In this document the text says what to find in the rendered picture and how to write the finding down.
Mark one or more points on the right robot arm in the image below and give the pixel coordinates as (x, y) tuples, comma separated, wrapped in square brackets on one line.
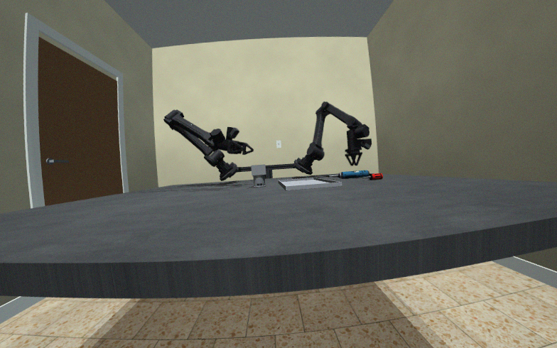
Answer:
[(195, 134)]

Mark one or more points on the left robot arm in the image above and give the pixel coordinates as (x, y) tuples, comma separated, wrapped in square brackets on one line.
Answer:
[(361, 131)]

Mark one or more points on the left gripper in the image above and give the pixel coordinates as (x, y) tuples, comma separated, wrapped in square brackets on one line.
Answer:
[(351, 152)]

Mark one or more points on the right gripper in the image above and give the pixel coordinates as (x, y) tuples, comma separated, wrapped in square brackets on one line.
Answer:
[(239, 146)]

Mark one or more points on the white shallow rectangular tray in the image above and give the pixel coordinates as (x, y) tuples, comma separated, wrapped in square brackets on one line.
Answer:
[(307, 183)]

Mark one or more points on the grey cylinder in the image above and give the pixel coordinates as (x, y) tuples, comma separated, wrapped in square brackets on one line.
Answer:
[(259, 180)]

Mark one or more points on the white l-shaped bracket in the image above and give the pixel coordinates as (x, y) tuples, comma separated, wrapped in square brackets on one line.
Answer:
[(258, 169)]

